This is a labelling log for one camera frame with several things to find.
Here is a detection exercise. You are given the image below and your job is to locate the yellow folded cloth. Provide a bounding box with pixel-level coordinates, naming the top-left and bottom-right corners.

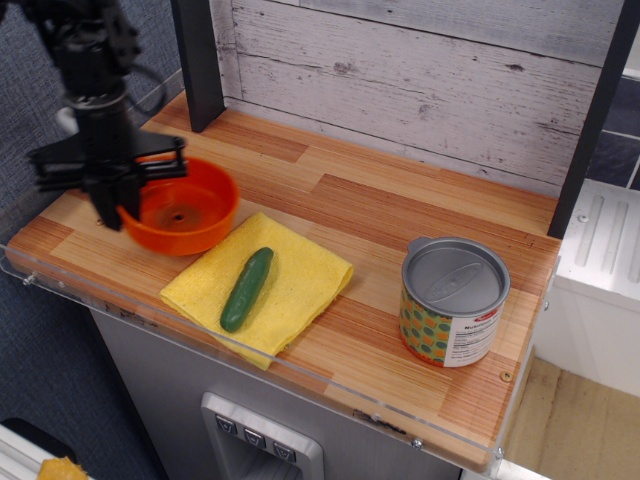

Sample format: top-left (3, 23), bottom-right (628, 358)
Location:
top-left (160, 213), bottom-right (354, 370)

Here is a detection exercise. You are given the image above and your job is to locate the toy food can grey lid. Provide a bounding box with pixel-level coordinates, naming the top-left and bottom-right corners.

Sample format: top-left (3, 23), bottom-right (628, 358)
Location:
top-left (399, 237), bottom-right (511, 368)

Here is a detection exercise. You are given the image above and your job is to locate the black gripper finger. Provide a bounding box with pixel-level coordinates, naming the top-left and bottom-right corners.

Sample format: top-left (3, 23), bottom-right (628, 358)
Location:
top-left (117, 174), bottom-right (146, 220)
top-left (88, 179), bottom-right (122, 231)

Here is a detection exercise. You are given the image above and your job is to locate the yellow object bottom left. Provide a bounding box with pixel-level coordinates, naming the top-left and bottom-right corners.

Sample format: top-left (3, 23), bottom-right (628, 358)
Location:
top-left (36, 457), bottom-right (89, 480)

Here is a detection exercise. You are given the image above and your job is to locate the left black upright post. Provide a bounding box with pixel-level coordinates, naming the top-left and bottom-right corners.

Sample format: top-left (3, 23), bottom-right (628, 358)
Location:
top-left (171, 0), bottom-right (225, 133)

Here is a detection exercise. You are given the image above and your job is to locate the clear acrylic table edge guard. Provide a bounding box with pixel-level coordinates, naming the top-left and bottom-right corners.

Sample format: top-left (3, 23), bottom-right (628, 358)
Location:
top-left (1, 248), bottom-right (533, 479)

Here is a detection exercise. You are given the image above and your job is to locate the black upright post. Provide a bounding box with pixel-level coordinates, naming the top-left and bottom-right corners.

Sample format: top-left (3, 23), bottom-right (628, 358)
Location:
top-left (171, 0), bottom-right (225, 133)
top-left (547, 0), bottom-right (639, 240)

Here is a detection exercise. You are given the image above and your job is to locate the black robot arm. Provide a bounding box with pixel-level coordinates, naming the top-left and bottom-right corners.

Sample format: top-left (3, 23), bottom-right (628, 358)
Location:
top-left (17, 1), bottom-right (188, 231)

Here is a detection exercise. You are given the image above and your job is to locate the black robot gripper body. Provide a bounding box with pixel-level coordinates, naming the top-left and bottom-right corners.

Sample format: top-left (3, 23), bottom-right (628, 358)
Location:
top-left (27, 107), bottom-right (187, 191)

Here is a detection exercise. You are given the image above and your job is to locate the orange pot with grey handle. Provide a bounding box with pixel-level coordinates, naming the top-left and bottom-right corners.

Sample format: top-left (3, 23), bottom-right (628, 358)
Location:
top-left (117, 157), bottom-right (240, 256)

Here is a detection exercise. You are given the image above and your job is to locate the green toy cucumber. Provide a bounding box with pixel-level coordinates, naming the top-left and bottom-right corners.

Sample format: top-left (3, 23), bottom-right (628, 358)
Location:
top-left (220, 247), bottom-right (274, 333)

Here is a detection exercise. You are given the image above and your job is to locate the white toy sink unit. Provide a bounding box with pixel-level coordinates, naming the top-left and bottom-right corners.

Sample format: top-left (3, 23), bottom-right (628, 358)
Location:
top-left (533, 180), bottom-right (639, 395)

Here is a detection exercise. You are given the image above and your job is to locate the grey toy fridge cabinet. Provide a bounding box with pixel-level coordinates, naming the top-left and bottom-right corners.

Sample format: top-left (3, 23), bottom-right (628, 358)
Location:
top-left (92, 312), bottom-right (462, 479)

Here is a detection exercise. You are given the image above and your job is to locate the right black upright post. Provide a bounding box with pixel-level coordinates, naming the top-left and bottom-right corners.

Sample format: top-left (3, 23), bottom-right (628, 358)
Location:
top-left (547, 0), bottom-right (639, 240)

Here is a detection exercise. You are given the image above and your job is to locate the silver dispenser panel with buttons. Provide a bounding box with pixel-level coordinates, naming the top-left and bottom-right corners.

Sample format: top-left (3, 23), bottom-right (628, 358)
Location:
top-left (201, 392), bottom-right (325, 479)

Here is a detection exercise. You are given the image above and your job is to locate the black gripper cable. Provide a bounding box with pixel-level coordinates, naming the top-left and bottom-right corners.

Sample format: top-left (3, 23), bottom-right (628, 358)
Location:
top-left (124, 63), bottom-right (168, 114)

